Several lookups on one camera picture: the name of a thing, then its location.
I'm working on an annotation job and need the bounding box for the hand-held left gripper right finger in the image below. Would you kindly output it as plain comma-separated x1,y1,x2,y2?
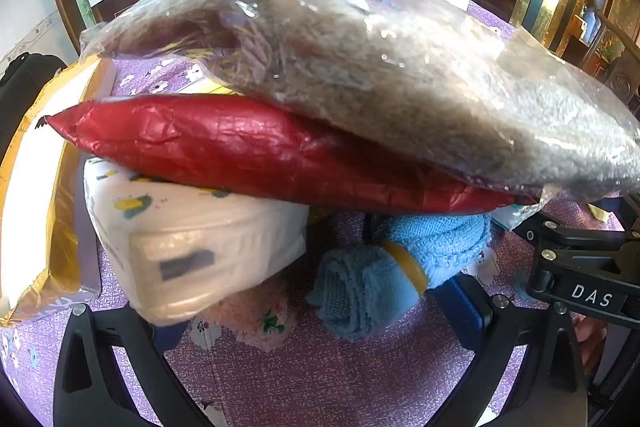
435,274,588,427

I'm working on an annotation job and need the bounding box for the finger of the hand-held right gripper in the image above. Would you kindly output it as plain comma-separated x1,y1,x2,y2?
512,194,640,268

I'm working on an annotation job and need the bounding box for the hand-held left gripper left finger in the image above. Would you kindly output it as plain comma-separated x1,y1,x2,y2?
52,302,216,427

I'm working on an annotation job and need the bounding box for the large white tissue pack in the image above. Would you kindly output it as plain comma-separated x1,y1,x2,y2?
81,157,309,327

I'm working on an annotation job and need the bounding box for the blue towel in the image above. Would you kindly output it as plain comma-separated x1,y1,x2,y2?
306,212,495,344

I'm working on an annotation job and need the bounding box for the yellow cardboard box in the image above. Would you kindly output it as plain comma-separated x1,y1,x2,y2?
0,56,120,329

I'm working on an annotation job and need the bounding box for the person's right hand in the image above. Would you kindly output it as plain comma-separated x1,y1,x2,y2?
574,314,608,380

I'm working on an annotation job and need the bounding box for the yellow rubber band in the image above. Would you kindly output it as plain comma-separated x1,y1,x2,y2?
379,239,430,294

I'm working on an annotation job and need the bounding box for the pink plush cloth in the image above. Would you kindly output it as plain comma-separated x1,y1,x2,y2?
202,289,292,354

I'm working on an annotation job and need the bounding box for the wooden chair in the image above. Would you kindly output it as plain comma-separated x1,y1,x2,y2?
592,9,640,112

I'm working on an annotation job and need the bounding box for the red foil bag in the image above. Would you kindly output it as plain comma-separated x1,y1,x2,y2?
45,94,538,215

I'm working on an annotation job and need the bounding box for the clear bag of grey plush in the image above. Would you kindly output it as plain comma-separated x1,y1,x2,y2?
79,0,640,205

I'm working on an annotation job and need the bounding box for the black bag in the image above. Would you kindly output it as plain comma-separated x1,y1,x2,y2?
0,52,68,148

